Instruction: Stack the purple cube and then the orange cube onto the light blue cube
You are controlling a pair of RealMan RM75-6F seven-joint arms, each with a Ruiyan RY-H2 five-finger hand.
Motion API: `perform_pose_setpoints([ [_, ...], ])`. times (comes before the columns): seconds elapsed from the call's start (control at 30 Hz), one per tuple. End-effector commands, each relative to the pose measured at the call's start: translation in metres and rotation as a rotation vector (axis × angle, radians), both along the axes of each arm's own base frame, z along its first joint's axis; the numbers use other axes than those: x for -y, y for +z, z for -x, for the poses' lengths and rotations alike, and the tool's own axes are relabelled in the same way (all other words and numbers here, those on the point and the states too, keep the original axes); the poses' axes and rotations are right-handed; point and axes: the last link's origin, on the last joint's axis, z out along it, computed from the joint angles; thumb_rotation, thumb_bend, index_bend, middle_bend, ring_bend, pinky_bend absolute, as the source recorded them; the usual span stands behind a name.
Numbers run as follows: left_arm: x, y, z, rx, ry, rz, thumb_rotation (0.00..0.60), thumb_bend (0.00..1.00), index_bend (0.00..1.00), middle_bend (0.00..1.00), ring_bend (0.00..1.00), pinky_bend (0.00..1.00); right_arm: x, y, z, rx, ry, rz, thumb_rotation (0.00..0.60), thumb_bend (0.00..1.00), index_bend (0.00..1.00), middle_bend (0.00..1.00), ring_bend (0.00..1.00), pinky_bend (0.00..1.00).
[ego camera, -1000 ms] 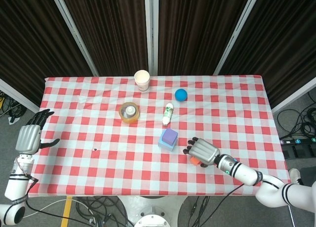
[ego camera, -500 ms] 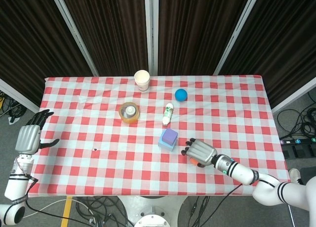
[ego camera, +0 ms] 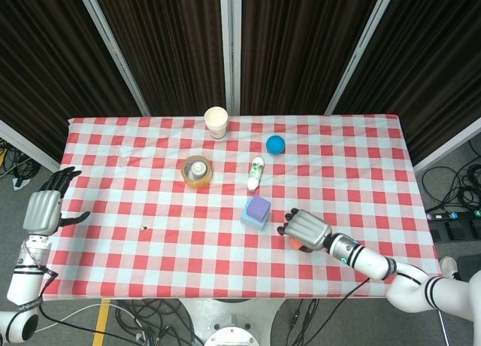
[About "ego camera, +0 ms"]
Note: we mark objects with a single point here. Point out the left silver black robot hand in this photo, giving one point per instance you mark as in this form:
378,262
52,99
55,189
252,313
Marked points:
43,210

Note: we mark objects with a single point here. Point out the black foot pedal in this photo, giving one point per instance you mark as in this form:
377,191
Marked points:
437,233
475,229
456,231

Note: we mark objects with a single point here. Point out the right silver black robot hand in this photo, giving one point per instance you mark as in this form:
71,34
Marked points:
308,231

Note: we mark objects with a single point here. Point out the white paper cup stack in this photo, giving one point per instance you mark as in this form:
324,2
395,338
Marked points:
216,122

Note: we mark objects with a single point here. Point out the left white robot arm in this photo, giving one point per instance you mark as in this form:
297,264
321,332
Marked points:
26,282

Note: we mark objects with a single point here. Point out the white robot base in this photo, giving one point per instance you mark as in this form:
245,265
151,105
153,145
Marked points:
231,323

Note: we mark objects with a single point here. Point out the amber packing tape roll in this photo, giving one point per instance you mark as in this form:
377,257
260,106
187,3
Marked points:
199,180

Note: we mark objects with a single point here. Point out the small white green bottle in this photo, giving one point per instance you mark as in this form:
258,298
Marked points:
255,175

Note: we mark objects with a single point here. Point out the white black sneaker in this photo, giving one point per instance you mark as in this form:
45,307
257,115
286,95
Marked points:
449,267

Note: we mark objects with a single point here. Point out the red white checkered tablecloth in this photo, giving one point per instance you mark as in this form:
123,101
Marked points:
169,248

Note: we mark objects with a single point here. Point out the white round cap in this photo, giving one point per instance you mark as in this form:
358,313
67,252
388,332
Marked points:
198,168

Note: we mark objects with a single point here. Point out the purple foam cube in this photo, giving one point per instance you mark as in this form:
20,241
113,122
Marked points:
258,207

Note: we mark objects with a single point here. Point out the orange foam cube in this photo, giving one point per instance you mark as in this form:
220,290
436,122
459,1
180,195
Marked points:
295,243

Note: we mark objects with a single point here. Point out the blue ball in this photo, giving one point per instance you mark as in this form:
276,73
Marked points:
276,144

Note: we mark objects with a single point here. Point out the dark screen panel white frame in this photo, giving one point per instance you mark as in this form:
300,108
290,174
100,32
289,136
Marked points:
300,41
169,41
45,60
432,60

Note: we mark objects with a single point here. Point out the light blue foam cube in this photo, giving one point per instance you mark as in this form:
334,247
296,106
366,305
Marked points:
251,222

